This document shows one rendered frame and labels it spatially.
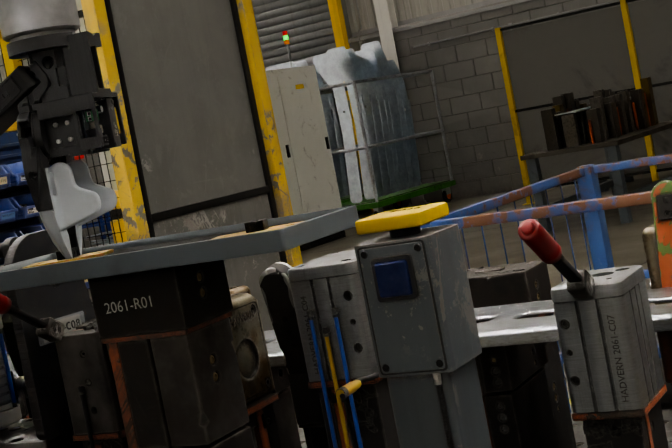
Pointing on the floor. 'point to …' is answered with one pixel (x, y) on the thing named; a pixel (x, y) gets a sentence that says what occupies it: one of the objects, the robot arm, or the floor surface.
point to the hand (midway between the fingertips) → (64, 245)
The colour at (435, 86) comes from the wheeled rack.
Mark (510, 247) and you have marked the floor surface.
